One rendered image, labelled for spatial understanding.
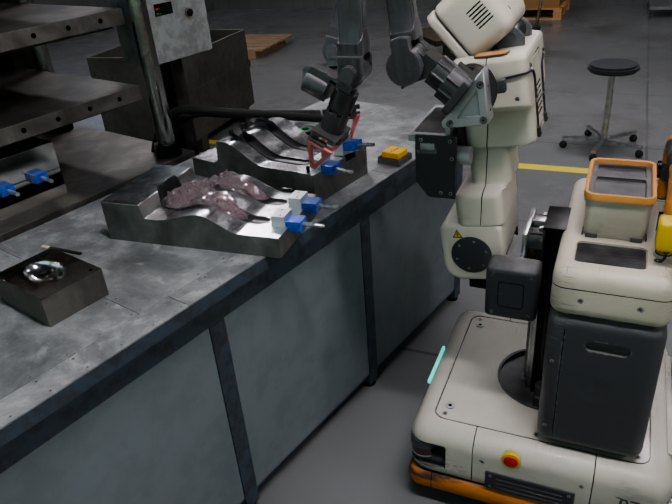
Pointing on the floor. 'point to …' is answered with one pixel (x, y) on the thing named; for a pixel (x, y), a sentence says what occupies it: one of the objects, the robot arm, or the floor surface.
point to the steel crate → (199, 94)
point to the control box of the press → (171, 48)
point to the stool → (608, 106)
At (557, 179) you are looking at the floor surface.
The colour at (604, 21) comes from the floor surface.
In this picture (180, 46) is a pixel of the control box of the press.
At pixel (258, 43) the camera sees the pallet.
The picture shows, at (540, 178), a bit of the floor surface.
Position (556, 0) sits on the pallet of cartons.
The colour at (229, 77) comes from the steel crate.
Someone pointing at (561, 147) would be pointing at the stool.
